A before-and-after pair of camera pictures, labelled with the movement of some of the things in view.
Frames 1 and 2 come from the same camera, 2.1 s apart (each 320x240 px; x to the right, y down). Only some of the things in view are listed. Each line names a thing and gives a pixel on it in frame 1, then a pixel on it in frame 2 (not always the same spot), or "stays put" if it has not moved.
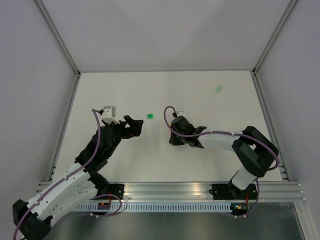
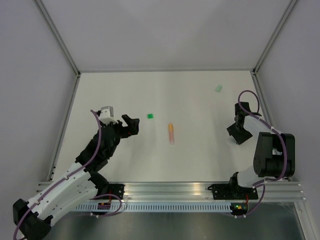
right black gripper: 174,141 to 240,139
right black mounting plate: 231,192 stays put
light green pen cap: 218,88 stays put
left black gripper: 134,130 stays put
